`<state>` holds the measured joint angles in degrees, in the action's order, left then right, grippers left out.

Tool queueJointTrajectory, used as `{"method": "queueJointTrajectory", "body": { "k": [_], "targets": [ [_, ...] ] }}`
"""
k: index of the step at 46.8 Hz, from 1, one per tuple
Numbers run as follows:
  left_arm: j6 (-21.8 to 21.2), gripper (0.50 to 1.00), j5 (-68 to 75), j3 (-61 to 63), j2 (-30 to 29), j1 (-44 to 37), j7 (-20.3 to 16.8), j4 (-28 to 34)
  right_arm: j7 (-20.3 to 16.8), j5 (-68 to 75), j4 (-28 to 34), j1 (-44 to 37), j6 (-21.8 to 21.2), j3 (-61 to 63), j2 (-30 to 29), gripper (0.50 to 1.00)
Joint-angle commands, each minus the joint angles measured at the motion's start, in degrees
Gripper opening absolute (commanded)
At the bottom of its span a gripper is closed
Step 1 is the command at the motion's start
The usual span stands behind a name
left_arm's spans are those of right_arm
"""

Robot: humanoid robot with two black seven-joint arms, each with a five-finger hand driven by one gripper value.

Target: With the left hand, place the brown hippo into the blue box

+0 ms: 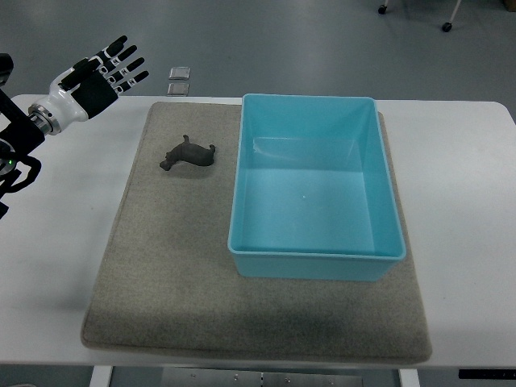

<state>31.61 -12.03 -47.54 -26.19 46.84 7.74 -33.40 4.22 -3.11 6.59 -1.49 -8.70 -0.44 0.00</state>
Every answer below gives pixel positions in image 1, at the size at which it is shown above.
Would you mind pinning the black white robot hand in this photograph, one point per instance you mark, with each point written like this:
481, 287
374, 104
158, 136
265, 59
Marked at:
88, 88

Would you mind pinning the brown toy hippo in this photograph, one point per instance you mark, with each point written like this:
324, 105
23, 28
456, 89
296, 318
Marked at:
189, 153

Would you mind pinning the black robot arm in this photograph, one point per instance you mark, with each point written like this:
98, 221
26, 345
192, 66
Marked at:
18, 140

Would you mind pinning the blue plastic box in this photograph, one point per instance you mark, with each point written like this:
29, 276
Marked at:
314, 196

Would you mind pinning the lower floor outlet plate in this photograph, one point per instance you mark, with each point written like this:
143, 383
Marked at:
177, 89

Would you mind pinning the floor outlet plate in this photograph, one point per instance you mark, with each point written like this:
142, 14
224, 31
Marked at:
177, 89
179, 73

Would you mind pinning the upper floor outlet plate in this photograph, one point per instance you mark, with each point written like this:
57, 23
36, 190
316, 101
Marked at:
179, 73

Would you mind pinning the grey felt mat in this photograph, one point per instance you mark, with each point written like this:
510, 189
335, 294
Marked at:
167, 283

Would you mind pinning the left cart caster wheel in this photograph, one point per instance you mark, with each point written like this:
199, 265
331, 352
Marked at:
382, 9

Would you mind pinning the cart caster wheel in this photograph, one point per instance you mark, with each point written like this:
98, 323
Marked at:
448, 25
382, 9

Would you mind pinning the right cart caster wheel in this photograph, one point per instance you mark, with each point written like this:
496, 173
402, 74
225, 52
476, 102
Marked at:
448, 25

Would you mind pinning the black table control panel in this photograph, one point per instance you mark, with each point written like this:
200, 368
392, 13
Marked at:
487, 374

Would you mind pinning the metal table frame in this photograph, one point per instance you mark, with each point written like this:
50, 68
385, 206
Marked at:
103, 376

